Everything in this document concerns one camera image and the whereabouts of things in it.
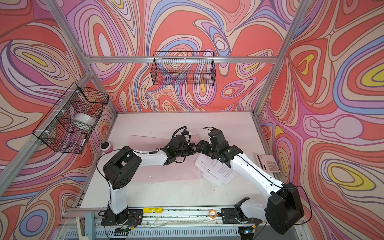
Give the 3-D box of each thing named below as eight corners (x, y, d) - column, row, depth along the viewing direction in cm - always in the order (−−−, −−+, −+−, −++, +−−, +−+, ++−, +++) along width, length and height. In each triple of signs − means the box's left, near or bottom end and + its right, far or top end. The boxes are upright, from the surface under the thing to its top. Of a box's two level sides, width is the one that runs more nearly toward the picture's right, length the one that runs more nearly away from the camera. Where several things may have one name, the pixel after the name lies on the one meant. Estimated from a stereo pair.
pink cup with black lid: (103, 155, 98) (98, 149, 93) (107, 146, 103) (102, 141, 97) (111, 154, 98) (106, 149, 93) (114, 146, 103) (110, 141, 97)
